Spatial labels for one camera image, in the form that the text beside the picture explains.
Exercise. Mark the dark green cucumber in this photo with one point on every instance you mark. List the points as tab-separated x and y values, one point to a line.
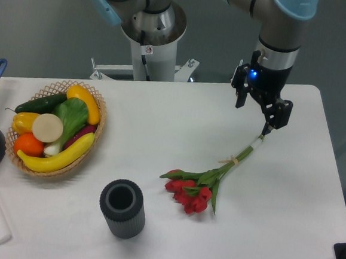
41	105

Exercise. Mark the green bok choy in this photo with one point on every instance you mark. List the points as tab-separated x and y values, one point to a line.
74	114

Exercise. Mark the orange fruit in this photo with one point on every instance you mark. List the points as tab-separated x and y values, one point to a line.
28	143

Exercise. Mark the yellow banana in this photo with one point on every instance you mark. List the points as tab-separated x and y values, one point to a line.
60	160

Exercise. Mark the purple eggplant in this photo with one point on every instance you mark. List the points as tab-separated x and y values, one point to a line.
85	130

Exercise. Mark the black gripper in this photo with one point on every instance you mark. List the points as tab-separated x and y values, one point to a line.
265	86

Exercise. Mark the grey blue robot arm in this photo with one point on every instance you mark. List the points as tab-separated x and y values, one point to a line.
284	23

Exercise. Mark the beige round disc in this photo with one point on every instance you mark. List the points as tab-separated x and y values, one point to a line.
47	128

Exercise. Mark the red tulip bouquet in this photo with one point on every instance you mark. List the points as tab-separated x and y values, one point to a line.
195	191

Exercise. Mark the dark grey ribbed vase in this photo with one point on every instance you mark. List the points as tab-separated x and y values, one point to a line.
121	203

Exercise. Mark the woven wicker basket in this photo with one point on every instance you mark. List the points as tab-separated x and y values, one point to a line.
59	87

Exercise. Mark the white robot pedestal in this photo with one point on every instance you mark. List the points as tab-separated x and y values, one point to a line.
153	43

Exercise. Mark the yellow bell pepper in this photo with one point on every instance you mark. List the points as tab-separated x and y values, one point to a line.
23	121

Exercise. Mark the yellow squash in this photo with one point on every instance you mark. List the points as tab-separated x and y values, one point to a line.
83	94

